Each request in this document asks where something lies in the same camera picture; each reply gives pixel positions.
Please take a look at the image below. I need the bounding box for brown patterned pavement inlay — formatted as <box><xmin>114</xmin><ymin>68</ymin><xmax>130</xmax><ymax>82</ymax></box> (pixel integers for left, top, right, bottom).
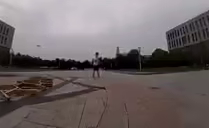
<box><xmin>0</xmin><ymin>77</ymin><xmax>55</xmax><ymax>101</ymax></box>

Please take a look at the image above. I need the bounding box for pole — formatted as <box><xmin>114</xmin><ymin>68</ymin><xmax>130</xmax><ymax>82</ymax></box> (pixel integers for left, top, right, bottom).
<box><xmin>137</xmin><ymin>46</ymin><xmax>143</xmax><ymax>72</ymax></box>

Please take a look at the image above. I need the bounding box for long grey building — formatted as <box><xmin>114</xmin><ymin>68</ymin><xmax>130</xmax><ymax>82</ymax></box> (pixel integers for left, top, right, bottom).
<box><xmin>0</xmin><ymin>14</ymin><xmax>16</xmax><ymax>66</ymax></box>

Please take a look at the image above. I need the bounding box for grey paved plaza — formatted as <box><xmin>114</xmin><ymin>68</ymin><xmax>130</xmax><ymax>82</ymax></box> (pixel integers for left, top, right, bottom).
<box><xmin>0</xmin><ymin>68</ymin><xmax>209</xmax><ymax>128</ymax></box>

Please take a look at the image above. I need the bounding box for row of dark trees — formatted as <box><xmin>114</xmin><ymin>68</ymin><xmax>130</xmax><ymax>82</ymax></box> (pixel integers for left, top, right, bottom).
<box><xmin>10</xmin><ymin>48</ymin><xmax>206</xmax><ymax>71</ymax></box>

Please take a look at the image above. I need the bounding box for white grid-window building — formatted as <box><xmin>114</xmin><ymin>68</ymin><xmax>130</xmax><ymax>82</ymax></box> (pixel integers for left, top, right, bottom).
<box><xmin>165</xmin><ymin>7</ymin><xmax>209</xmax><ymax>66</ymax></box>

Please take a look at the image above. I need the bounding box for person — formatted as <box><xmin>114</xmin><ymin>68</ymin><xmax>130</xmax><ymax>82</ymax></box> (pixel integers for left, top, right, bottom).
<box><xmin>91</xmin><ymin>51</ymin><xmax>102</xmax><ymax>80</ymax></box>

